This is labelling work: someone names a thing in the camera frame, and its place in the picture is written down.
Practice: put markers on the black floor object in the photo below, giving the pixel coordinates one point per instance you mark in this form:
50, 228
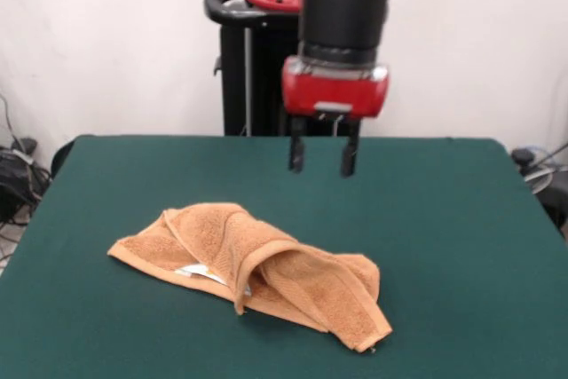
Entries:
557, 206

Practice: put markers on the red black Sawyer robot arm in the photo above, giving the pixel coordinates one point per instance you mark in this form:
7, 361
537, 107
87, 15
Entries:
346, 19

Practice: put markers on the orange terry towel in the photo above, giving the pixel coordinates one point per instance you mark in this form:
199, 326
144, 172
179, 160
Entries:
213, 237

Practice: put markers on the dark green table cloth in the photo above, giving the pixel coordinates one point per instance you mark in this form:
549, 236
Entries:
133, 330

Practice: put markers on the black power adapter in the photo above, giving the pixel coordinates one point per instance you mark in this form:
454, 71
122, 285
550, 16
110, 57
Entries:
523, 157

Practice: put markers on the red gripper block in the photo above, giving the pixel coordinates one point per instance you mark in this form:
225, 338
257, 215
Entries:
333, 90

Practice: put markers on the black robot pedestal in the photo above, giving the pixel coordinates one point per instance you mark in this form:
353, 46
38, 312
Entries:
233, 86

